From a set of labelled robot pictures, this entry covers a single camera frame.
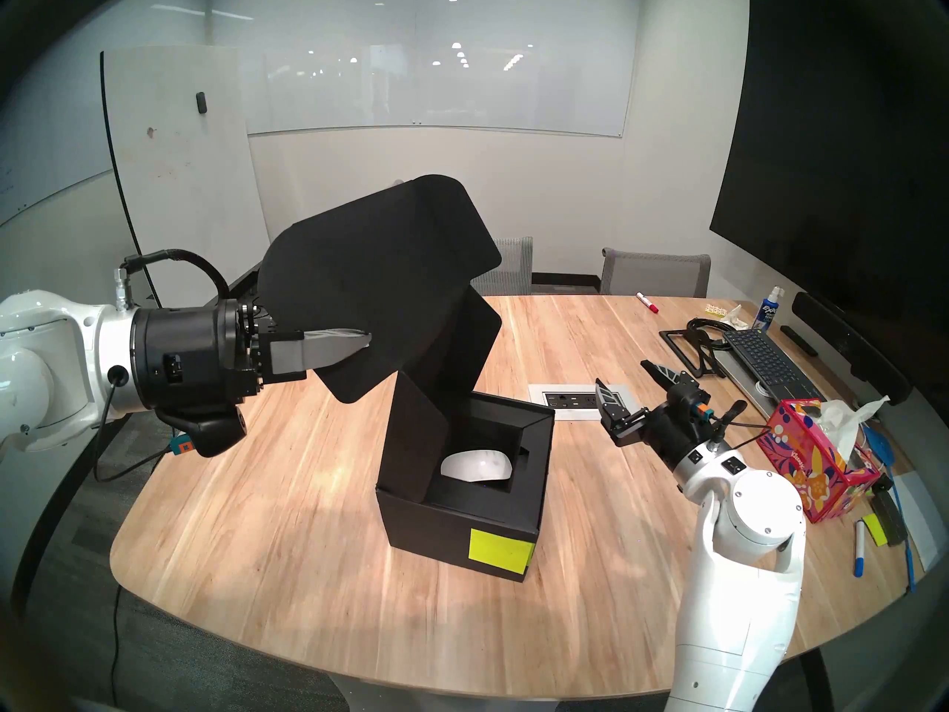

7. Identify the large wall glass whiteboard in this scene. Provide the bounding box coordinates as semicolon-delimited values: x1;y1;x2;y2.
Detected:
208;0;642;138

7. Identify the black folding laptop stand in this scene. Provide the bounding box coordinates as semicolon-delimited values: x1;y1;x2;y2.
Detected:
658;325;731;380

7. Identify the white paper sheet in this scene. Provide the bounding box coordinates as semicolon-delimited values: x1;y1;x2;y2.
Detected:
893;473;946;570

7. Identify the black braided left cable sleeve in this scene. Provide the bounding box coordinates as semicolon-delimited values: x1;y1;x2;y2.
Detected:
119;248;232;303

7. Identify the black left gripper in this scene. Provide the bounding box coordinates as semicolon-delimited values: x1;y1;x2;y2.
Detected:
130;301;373;415

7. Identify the silver table power outlet panel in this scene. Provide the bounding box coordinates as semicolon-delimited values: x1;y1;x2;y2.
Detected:
528;383;644;421

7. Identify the black video conference bar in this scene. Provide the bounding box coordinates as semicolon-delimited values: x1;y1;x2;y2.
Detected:
791;291;913;406

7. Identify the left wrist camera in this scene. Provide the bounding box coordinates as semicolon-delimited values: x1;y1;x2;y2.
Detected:
157;403;249;459

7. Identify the white computer mouse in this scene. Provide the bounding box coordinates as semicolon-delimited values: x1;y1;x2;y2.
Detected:
441;451;514;484

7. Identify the whiteboard cleaner spray bottle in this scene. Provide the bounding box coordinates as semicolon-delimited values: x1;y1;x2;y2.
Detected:
751;286;785;333

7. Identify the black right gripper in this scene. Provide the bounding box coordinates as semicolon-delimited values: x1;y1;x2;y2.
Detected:
595;360;724;472

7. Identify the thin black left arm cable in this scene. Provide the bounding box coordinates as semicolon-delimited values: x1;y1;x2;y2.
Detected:
93;373;182;483

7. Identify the black keyboard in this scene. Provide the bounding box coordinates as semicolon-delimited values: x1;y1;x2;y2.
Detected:
721;328;824;405

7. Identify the large black wall screen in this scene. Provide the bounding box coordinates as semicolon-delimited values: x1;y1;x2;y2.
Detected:
709;0;949;363

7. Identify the grey mesh office chair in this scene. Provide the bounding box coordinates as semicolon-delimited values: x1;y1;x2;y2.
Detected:
599;247;712;298
474;236;534;296

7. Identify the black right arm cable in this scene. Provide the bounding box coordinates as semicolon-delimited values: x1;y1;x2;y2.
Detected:
713;400;773;453

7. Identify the red floral tissue box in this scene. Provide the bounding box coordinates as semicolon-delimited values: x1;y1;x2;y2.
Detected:
755;399;883;524

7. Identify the black felt board eraser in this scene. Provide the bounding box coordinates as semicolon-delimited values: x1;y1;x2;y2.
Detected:
869;488;909;547

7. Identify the large neon yellow sticky sheet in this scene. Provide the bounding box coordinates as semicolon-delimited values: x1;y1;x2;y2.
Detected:
469;529;537;573

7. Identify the black cardboard box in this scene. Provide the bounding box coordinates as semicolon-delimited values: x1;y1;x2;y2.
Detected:
257;174;557;584

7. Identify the white tissue sheet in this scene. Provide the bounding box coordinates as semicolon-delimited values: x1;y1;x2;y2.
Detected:
814;395;890;459

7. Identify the mobile whiteboard on stand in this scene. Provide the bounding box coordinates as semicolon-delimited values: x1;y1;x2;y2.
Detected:
99;46;269;311

